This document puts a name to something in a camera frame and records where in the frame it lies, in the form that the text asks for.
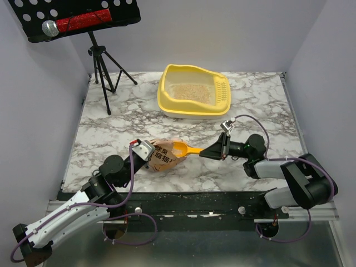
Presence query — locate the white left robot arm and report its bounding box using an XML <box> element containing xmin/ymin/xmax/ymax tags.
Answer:
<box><xmin>13</xmin><ymin>151</ymin><xmax>150</xmax><ymax>266</ymax></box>

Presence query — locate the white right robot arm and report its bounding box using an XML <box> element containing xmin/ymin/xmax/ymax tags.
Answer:
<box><xmin>199</xmin><ymin>133</ymin><xmax>338</xmax><ymax>218</ymax></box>

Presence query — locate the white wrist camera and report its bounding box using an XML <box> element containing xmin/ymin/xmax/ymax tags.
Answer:
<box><xmin>220</xmin><ymin>118</ymin><xmax>236</xmax><ymax>134</ymax></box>
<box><xmin>132</xmin><ymin>140</ymin><xmax>156</xmax><ymax>162</ymax></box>

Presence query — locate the orange plastic scoop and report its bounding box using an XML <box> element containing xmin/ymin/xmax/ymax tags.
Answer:
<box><xmin>172</xmin><ymin>141</ymin><xmax>204</xmax><ymax>158</ymax></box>

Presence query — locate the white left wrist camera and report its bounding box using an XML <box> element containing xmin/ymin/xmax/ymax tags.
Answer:
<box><xmin>132</xmin><ymin>140</ymin><xmax>156</xmax><ymax>162</ymax></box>

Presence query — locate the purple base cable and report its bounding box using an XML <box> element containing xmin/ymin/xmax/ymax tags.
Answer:
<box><xmin>103</xmin><ymin>209</ymin><xmax>159</xmax><ymax>246</ymax></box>
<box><xmin>255</xmin><ymin>208</ymin><xmax>312</xmax><ymax>242</ymax></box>

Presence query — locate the beige cat litter pile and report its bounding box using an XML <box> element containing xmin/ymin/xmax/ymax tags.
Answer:
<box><xmin>172</xmin><ymin>84</ymin><xmax>210</xmax><ymax>102</ymax></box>

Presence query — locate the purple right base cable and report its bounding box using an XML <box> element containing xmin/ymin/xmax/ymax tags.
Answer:
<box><xmin>255</xmin><ymin>208</ymin><xmax>312</xmax><ymax>242</ymax></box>

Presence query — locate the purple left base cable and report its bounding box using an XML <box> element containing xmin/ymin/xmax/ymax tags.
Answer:
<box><xmin>103</xmin><ymin>209</ymin><xmax>159</xmax><ymax>246</ymax></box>

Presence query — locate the yellow litter box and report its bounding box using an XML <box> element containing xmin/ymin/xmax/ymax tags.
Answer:
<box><xmin>157</xmin><ymin>64</ymin><xmax>231</xmax><ymax>119</ymax></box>

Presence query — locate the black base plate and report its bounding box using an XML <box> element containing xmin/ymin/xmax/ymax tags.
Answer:
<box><xmin>57</xmin><ymin>190</ymin><xmax>332</xmax><ymax>231</ymax></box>

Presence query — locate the black music stand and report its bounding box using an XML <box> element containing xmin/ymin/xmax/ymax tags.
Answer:
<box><xmin>5</xmin><ymin>1</ymin><xmax>141</xmax><ymax>115</ymax></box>

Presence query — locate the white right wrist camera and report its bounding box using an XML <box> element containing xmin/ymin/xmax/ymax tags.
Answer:
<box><xmin>220</xmin><ymin>118</ymin><xmax>236</xmax><ymax>134</ymax></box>

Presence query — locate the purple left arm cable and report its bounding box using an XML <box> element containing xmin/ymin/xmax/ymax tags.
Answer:
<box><xmin>10</xmin><ymin>142</ymin><xmax>140</xmax><ymax>264</ymax></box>

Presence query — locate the red silver microphone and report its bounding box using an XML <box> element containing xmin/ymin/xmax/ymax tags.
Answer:
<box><xmin>41</xmin><ymin>9</ymin><xmax>113</xmax><ymax>37</ymax></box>

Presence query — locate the pink cat litter bag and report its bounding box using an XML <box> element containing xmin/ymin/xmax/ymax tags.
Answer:
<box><xmin>147</xmin><ymin>139</ymin><xmax>186</xmax><ymax>172</ymax></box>

